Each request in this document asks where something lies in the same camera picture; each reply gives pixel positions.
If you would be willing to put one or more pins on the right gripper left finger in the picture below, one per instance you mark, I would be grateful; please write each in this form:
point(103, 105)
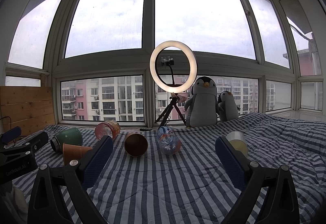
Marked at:
point(47, 204)

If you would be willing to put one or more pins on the orange lemon tea cup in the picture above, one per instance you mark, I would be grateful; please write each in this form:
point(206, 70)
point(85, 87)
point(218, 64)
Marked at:
point(110, 128)

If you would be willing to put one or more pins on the white ring light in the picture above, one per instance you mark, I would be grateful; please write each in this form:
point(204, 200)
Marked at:
point(192, 66)

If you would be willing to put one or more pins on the orange paper cup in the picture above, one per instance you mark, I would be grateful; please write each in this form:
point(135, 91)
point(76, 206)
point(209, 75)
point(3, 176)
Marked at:
point(71, 152)

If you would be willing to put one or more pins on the black tripod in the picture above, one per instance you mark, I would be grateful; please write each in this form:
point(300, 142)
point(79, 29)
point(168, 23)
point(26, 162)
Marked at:
point(163, 118)

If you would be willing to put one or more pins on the wooden headboard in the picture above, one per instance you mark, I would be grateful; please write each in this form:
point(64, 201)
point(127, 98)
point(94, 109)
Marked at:
point(30, 108)

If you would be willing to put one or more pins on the striped blue white quilt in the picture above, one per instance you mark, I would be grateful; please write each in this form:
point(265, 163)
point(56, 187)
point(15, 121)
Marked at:
point(192, 185)

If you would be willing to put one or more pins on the small grey penguin plush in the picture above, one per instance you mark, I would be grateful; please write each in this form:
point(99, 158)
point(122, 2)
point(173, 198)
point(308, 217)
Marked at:
point(227, 109)

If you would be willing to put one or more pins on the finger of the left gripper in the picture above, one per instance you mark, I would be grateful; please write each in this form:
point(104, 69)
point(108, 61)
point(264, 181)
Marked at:
point(10, 135)
point(30, 147)

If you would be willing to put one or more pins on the green thermos cup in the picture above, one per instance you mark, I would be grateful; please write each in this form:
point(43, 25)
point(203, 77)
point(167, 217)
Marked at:
point(71, 136)

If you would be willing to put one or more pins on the large grey penguin plush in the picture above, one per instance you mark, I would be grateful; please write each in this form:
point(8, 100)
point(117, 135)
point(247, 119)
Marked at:
point(201, 107)

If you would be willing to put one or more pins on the brown paper cup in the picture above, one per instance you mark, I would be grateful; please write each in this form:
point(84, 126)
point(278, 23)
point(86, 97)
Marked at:
point(135, 144)

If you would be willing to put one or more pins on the blue orange drink cup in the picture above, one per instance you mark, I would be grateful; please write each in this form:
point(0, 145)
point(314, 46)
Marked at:
point(169, 143)

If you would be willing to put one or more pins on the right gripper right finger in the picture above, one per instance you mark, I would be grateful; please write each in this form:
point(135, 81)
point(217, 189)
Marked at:
point(280, 204)

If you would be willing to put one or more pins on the black inline cable remote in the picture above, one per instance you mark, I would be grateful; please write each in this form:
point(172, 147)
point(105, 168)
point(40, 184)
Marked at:
point(145, 129)

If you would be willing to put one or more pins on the black phone holder clamp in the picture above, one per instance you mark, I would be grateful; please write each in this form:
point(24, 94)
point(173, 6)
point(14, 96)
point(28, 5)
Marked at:
point(167, 61)

